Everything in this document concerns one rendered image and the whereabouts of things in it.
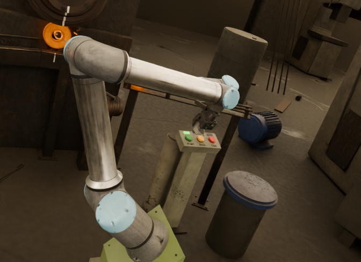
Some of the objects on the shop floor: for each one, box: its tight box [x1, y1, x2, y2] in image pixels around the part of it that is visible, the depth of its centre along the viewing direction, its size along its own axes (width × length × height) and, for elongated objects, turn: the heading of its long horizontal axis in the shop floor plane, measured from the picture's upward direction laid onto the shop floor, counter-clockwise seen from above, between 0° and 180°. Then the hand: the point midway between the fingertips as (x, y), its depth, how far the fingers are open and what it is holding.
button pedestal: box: [163, 130, 221, 234], centre depth 211 cm, size 16×24×62 cm, turn 81°
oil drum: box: [206, 27, 268, 107], centre depth 475 cm, size 59×59×89 cm
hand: (194, 130), depth 192 cm, fingers closed
